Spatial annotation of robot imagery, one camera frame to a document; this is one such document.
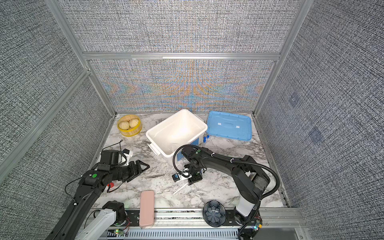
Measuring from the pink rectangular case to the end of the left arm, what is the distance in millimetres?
198

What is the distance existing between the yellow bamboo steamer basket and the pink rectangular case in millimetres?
421

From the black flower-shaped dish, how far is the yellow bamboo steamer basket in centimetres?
68

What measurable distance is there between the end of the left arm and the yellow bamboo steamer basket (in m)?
0.42

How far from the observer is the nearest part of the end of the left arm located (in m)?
0.64

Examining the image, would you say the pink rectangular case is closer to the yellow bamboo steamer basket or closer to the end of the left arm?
the end of the left arm

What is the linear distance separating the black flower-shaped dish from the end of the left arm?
370mm

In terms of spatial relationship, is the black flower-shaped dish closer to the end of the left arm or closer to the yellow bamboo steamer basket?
the end of the left arm

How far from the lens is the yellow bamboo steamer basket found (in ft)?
3.46

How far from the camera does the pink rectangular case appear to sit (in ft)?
2.36
